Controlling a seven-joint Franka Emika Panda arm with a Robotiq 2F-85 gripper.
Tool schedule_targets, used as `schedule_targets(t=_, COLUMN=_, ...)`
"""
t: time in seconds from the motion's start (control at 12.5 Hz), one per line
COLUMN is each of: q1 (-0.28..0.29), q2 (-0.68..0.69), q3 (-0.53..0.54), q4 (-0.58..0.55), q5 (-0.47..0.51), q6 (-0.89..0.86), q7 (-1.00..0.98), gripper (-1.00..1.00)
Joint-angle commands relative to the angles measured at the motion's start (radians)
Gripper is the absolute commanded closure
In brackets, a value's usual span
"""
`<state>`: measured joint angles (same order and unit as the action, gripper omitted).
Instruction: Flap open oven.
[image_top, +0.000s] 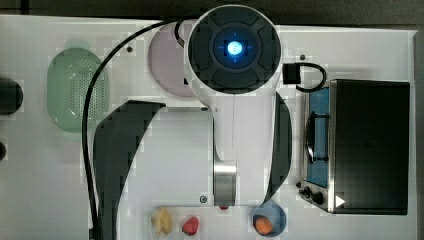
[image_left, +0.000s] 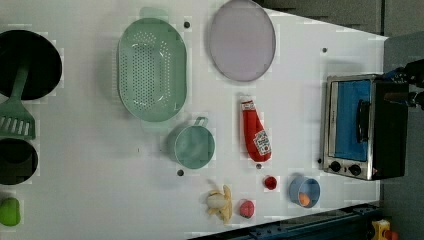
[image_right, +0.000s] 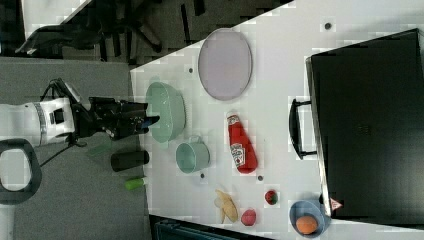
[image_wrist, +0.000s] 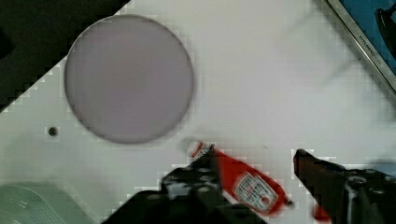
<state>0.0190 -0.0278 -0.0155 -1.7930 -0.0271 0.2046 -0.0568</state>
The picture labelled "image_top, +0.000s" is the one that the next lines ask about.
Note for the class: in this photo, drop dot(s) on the blue bowl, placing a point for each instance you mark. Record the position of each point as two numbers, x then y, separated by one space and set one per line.
275 214

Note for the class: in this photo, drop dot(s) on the orange toy fruit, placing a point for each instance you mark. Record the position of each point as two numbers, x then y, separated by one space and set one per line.
263 225

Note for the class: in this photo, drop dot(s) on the lilac round plate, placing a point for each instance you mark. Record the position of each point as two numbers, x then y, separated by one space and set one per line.
166 62

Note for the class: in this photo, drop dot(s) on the small black cup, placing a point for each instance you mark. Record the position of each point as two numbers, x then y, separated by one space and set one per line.
3 151

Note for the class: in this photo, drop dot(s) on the green plastic colander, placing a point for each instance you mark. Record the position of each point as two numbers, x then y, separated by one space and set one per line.
68 79

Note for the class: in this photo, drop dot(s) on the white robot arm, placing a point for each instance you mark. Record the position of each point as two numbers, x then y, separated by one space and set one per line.
232 62

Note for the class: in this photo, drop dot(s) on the peeled toy banana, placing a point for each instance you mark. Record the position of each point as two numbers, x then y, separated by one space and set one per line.
162 221

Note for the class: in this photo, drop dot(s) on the large black cup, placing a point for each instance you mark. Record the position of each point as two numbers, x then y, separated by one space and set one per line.
11 96

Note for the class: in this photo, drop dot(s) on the black toaster oven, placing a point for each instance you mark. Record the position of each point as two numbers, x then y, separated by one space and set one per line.
356 147

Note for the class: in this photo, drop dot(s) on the pink toy strawberry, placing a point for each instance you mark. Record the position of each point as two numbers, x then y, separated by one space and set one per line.
191 226

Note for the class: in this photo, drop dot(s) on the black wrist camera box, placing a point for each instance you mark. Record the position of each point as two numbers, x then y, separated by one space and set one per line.
291 74

